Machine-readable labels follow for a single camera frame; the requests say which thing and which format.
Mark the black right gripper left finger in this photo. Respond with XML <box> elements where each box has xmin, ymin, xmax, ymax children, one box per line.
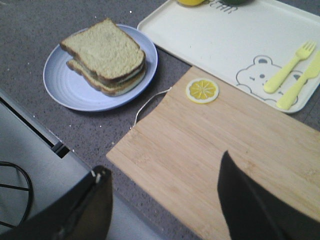
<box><xmin>0</xmin><ymin>165</ymin><xmax>113</xmax><ymax>240</ymax></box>

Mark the lemon slice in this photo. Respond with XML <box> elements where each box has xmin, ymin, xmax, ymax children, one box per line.
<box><xmin>185</xmin><ymin>78</ymin><xmax>220</xmax><ymax>104</ymax></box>

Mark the front yellow lemon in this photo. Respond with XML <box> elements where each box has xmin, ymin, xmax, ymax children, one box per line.
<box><xmin>177</xmin><ymin>0</ymin><xmax>205</xmax><ymax>7</ymax></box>

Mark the bread slice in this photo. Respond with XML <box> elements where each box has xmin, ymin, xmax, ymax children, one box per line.
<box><xmin>66</xmin><ymin>59</ymin><xmax>146</xmax><ymax>97</ymax></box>
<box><xmin>60</xmin><ymin>18</ymin><xmax>146</xmax><ymax>84</ymax></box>

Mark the yellow plastic knife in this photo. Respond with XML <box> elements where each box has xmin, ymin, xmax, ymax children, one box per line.
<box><xmin>276</xmin><ymin>51</ymin><xmax>320</xmax><ymax>110</ymax></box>

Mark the black cable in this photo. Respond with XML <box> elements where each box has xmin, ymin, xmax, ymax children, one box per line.
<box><xmin>0</xmin><ymin>161</ymin><xmax>34</xmax><ymax>229</ymax></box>

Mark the white bear tray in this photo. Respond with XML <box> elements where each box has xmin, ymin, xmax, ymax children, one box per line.
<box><xmin>137</xmin><ymin>0</ymin><xmax>320</xmax><ymax>107</ymax></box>

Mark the metal cutting board handle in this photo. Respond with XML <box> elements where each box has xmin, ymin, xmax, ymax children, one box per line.
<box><xmin>129</xmin><ymin>86</ymin><xmax>174</xmax><ymax>131</ymax></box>

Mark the yellow plastic fork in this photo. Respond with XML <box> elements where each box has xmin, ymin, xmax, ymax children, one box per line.
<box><xmin>263</xmin><ymin>41</ymin><xmax>317</xmax><ymax>94</ymax></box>

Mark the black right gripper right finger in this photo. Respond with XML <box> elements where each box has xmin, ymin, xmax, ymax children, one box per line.
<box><xmin>217</xmin><ymin>151</ymin><xmax>320</xmax><ymax>240</ymax></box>

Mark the wooden cutting board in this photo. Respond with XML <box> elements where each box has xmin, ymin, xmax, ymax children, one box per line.
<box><xmin>106</xmin><ymin>67</ymin><xmax>320</xmax><ymax>240</ymax></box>

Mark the light blue round plate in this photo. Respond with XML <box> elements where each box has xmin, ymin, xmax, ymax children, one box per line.
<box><xmin>43</xmin><ymin>24</ymin><xmax>158</xmax><ymax>112</ymax></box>

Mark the green lime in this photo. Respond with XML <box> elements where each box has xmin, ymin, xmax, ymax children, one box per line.
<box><xmin>222</xmin><ymin>0</ymin><xmax>251</xmax><ymax>6</ymax></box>

